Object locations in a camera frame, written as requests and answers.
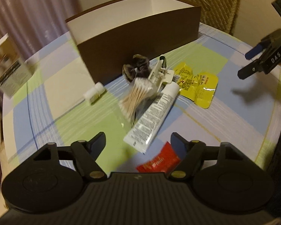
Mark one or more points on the brown cardboard box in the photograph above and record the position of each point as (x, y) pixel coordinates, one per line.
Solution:
(142, 46)

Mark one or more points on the red snack packet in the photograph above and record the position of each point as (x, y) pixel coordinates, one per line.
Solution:
(159, 161)

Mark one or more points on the white squeeze tube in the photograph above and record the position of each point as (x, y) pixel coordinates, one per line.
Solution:
(149, 117)

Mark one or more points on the small white pill bottle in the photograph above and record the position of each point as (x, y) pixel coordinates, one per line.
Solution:
(93, 93)

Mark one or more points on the white hair clip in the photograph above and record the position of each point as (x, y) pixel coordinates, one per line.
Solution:
(158, 77)

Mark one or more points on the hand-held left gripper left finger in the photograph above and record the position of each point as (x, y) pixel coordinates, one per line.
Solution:
(99, 143)

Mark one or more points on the dark brown hair scrunchie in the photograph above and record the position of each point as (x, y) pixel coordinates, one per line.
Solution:
(140, 66)

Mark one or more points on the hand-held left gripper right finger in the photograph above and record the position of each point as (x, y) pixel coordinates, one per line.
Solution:
(178, 143)

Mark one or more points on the printed product carton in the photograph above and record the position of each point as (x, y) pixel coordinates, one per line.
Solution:
(9, 68)

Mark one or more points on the grey curtain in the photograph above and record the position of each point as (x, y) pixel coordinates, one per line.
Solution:
(25, 9)

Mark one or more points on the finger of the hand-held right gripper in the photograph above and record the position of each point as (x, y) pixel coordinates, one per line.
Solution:
(250, 70)
(255, 50)

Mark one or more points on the plaid tablecloth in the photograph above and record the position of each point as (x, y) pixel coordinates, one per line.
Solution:
(84, 121)

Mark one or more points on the pack of cotton swabs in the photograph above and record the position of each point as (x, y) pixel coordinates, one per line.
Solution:
(135, 96)

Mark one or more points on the yellow foil packet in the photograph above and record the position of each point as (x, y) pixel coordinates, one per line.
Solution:
(199, 89)

